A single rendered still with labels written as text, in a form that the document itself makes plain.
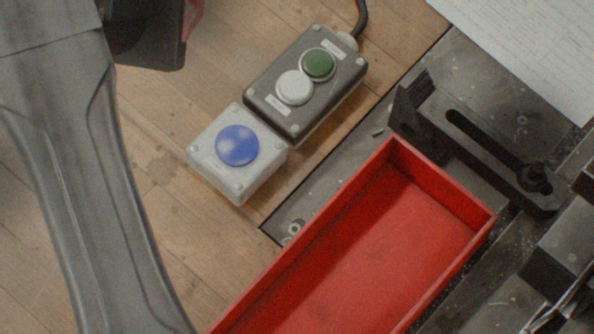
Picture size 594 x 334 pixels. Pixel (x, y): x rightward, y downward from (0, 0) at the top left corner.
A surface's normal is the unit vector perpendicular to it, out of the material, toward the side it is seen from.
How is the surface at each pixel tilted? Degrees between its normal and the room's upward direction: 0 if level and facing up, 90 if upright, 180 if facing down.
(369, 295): 0
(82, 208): 11
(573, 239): 0
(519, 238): 0
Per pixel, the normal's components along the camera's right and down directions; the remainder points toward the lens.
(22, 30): 0.11, -0.20
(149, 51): -0.38, 0.18
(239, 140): 0.07, -0.41
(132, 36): 0.77, 0.61
